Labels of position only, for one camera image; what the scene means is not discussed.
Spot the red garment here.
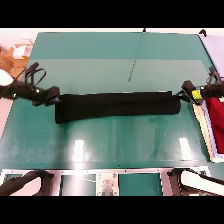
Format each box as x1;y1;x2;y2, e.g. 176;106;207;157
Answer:
203;96;224;155

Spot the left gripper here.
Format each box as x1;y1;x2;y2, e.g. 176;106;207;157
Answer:
44;85;62;107

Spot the cream garment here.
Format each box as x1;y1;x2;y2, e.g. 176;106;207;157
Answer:
192;101;224;163

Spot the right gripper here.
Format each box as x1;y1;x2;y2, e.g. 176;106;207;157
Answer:
176;79;197;102

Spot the silver frame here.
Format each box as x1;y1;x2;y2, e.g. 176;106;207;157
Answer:
0;167;224;197

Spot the pale lilac garment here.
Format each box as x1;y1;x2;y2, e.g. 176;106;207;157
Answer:
199;33;224;76

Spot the black garment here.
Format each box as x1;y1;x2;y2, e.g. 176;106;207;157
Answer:
54;91;182;125

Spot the black cable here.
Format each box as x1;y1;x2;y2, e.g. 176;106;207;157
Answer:
23;62;47;87
205;66;224;86

